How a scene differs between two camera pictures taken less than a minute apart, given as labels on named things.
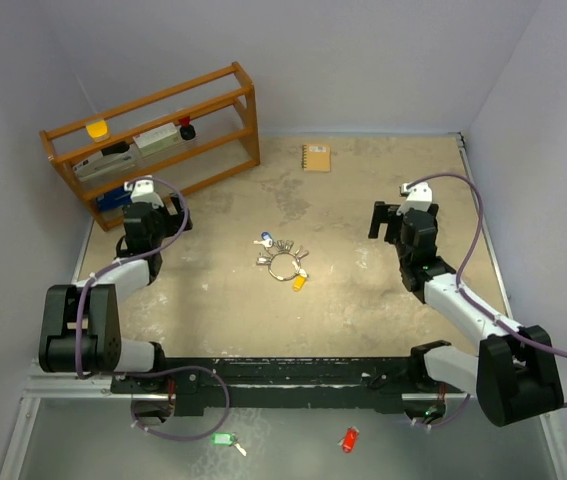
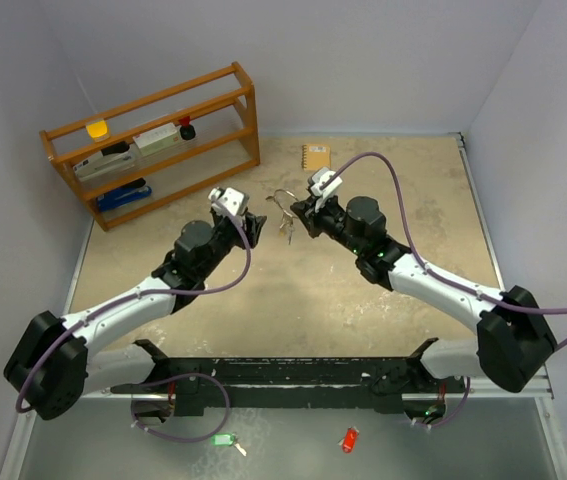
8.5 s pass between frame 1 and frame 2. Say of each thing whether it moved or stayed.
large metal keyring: moved
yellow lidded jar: stayed
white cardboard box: stayed
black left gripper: moved
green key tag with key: stayed
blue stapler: stayed
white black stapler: stayed
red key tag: stayed
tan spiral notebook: stayed
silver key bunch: moved
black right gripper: moved
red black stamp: stayed
